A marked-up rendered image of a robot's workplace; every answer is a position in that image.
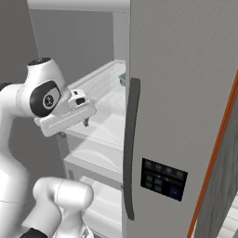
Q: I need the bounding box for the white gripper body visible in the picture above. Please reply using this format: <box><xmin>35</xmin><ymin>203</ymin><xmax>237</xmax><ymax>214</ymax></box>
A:
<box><xmin>34</xmin><ymin>102</ymin><xmax>98</xmax><ymax>139</ymax></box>

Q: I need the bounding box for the clear fridge drawer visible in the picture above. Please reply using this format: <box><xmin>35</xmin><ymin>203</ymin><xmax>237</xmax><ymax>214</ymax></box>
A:
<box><xmin>57</xmin><ymin>112</ymin><xmax>126</xmax><ymax>175</ymax></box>

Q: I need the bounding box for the glass fridge shelf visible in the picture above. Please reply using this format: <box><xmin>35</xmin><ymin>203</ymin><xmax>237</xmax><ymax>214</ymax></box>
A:
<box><xmin>66</xmin><ymin>59</ymin><xmax>127</xmax><ymax>116</ymax></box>

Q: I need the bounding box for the teal tupperware container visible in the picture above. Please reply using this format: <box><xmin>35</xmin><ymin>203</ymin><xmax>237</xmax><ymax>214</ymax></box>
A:
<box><xmin>118</xmin><ymin>73</ymin><xmax>127</xmax><ymax>86</ymax></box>

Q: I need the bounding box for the grey fridge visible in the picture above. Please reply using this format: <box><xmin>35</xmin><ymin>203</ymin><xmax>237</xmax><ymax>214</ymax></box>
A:
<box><xmin>26</xmin><ymin>0</ymin><xmax>131</xmax><ymax>238</ymax></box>

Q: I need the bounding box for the grey fridge door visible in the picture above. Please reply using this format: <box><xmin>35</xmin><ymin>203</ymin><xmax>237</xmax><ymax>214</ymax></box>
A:
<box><xmin>122</xmin><ymin>0</ymin><xmax>238</xmax><ymax>238</ymax></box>

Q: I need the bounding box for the orange-edged grey cabinet panel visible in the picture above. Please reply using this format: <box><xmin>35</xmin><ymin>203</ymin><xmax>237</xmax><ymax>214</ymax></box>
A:
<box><xmin>186</xmin><ymin>70</ymin><xmax>238</xmax><ymax>238</ymax></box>

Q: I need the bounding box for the dark grey fridge door handle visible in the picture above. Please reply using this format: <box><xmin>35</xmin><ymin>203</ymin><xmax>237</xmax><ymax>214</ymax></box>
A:
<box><xmin>123</xmin><ymin>77</ymin><xmax>141</xmax><ymax>221</ymax></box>

